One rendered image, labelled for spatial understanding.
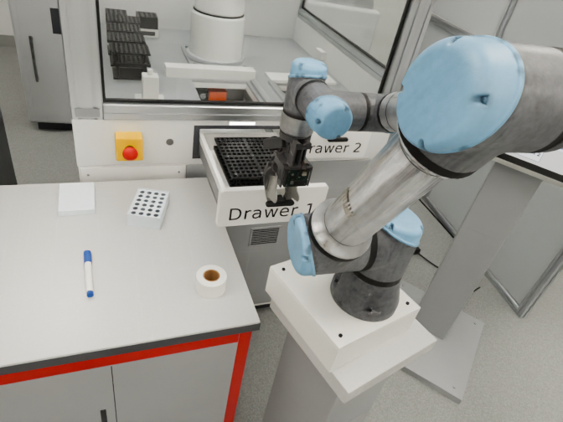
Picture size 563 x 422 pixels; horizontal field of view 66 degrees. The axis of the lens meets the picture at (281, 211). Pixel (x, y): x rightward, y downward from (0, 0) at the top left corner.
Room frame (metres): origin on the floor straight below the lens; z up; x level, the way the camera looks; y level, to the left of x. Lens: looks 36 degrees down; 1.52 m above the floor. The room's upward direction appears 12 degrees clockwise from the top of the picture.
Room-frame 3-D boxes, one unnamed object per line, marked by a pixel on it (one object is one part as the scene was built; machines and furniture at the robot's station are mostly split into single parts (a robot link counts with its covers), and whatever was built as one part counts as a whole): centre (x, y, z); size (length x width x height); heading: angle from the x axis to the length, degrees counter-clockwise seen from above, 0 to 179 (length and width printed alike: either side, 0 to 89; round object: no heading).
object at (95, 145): (1.65, 0.35, 0.87); 1.02 x 0.95 x 0.14; 117
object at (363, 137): (1.34, -0.11, 0.87); 0.29 x 0.02 x 0.11; 117
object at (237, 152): (1.09, 0.11, 0.87); 0.22 x 0.18 x 0.06; 27
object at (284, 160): (0.87, 0.00, 1.04); 0.09 x 0.08 x 0.12; 27
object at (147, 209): (0.91, 0.35, 0.78); 0.12 x 0.08 x 0.04; 8
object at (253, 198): (0.92, 0.02, 0.87); 0.29 x 0.02 x 0.11; 117
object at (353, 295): (0.70, -0.22, 0.89); 0.15 x 0.15 x 0.10
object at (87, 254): (0.65, 0.39, 0.77); 0.14 x 0.02 x 0.02; 29
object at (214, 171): (1.10, 0.12, 0.86); 0.40 x 0.26 x 0.06; 27
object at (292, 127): (0.88, 0.00, 1.13); 0.08 x 0.08 x 0.05
